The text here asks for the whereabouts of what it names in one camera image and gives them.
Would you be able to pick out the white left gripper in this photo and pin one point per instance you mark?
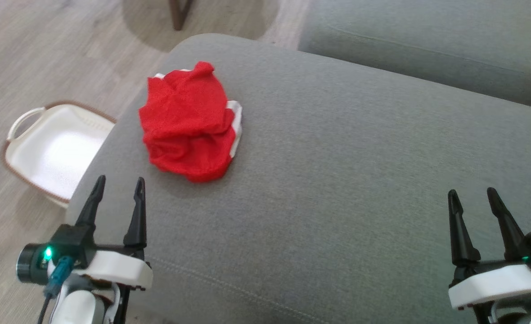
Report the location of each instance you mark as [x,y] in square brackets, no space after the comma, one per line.
[121,270]

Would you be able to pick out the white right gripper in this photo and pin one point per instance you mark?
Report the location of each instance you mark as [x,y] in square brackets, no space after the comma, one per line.
[495,285]

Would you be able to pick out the red shorts with white stripe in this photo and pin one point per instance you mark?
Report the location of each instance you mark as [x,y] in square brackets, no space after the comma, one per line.
[184,121]

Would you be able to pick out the white laundry basket brown rim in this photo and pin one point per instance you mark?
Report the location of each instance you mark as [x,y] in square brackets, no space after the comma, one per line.
[54,153]

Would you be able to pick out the large grey sofa ottoman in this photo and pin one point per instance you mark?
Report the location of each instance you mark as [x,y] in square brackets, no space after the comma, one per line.
[337,180]

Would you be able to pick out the dark wooden side table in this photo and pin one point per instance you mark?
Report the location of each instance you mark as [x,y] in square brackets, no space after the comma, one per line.
[179,13]

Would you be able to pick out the grey sofa seat cushion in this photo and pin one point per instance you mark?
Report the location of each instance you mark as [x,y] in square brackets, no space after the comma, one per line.
[427,36]

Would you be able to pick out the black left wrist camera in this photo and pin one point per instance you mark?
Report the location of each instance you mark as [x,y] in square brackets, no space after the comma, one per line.
[31,265]

